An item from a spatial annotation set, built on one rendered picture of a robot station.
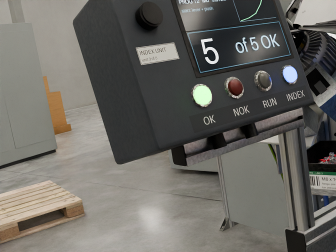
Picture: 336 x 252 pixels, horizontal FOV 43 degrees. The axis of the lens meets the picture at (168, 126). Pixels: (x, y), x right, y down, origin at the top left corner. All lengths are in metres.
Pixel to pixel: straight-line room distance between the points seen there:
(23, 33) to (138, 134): 6.47
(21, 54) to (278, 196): 5.07
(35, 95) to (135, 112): 6.42
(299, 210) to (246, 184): 1.98
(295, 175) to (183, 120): 0.29
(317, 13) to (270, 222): 1.39
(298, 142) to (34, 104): 6.28
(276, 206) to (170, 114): 2.15
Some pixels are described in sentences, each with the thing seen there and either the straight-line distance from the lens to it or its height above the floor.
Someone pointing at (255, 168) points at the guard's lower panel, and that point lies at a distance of 2.59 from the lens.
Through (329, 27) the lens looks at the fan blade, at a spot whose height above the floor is 1.17.
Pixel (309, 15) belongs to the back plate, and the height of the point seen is 1.23.
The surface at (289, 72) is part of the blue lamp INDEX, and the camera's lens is 0.57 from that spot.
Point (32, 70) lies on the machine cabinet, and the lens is 6.87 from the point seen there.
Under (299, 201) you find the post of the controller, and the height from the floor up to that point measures 0.91.
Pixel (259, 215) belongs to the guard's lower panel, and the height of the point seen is 0.15.
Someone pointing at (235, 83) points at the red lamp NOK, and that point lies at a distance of 0.50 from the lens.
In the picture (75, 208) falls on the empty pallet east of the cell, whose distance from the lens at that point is 3.64.
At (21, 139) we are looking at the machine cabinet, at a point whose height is 0.34.
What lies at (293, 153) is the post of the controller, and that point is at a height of 0.99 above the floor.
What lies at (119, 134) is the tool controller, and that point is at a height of 1.09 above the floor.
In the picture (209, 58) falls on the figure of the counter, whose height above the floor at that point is 1.15.
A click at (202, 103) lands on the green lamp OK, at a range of 0.47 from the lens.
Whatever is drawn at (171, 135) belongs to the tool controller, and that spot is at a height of 1.08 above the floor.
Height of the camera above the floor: 1.16
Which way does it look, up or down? 9 degrees down
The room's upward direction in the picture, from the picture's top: 9 degrees counter-clockwise
